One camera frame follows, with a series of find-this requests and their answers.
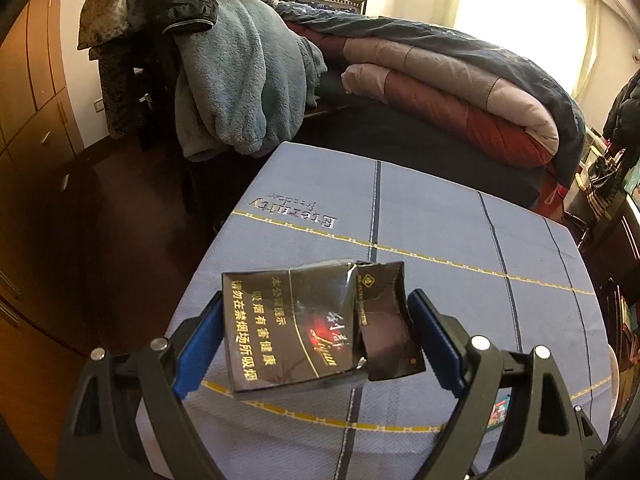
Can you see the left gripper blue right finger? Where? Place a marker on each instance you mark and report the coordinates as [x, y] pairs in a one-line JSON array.
[[442, 340]]

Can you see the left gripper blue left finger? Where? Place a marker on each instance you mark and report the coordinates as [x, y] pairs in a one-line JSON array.
[[196, 341]]

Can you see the black cigarette pack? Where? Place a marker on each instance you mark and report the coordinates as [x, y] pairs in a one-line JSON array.
[[316, 326]]

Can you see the colourful candy wrapper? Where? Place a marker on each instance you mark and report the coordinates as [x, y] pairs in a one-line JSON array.
[[499, 411]]

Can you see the blue striped table cloth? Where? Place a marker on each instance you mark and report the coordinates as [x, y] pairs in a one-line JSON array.
[[514, 280]]

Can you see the dark wooden cabinet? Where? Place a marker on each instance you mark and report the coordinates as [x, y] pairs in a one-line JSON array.
[[611, 254]]

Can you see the pink and red quilt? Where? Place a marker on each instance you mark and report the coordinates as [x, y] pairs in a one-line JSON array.
[[486, 111]]

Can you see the blue patterned duvet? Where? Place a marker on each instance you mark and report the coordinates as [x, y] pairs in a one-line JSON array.
[[497, 61]]

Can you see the orange wooden wardrobe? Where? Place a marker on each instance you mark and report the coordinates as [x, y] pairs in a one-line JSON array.
[[46, 329]]

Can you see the bed with dark headboard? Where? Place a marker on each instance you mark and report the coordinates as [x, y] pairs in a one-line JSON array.
[[370, 128]]

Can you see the light blue fleece blanket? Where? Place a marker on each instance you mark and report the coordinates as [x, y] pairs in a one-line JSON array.
[[245, 83]]

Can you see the black hanging coat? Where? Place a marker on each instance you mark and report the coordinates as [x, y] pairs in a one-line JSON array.
[[621, 128]]

